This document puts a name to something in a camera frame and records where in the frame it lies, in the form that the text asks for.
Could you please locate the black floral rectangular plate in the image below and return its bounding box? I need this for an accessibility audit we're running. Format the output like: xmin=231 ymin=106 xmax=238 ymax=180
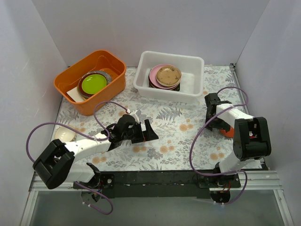
xmin=148 ymin=81 xmax=182 ymax=91

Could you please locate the red small bowl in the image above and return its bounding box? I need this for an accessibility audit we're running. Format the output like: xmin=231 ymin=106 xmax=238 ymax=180
xmin=220 ymin=127 xmax=234 ymax=138

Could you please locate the pink speckled glass plate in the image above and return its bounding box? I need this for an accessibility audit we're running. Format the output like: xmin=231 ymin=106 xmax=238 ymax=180
xmin=156 ymin=66 xmax=182 ymax=87

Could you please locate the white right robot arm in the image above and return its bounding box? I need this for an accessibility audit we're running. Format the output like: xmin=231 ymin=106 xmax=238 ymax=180
xmin=201 ymin=93 xmax=271 ymax=187

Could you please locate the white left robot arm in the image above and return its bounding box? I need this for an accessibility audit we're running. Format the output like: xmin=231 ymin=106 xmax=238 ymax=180
xmin=32 ymin=114 xmax=158 ymax=189

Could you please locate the white plastic bin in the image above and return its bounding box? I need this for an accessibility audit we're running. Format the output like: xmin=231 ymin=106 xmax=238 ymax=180
xmin=133 ymin=51 xmax=205 ymax=104

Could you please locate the orange plastic bin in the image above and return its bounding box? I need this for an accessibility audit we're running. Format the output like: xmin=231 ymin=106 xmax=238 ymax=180
xmin=54 ymin=50 xmax=127 ymax=116

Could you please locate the white square plate in bin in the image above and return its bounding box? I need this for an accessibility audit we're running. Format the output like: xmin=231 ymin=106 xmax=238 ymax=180
xmin=67 ymin=87 xmax=86 ymax=103

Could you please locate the floral table mat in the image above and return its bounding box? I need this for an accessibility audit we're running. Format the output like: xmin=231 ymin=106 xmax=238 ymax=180
xmin=56 ymin=67 xmax=232 ymax=171

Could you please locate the lime green plate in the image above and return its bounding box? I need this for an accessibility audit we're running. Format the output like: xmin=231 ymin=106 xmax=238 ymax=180
xmin=81 ymin=74 xmax=107 ymax=95

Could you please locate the small cream bowl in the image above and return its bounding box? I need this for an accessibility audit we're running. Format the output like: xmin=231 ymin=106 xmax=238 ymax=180
xmin=55 ymin=127 xmax=76 ymax=142

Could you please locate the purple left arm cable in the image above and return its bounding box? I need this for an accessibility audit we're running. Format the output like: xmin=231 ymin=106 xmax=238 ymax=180
xmin=25 ymin=101 xmax=131 ymax=215

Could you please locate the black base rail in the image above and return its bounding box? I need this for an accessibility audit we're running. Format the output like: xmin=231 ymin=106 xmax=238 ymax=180
xmin=72 ymin=167 xmax=247 ymax=199

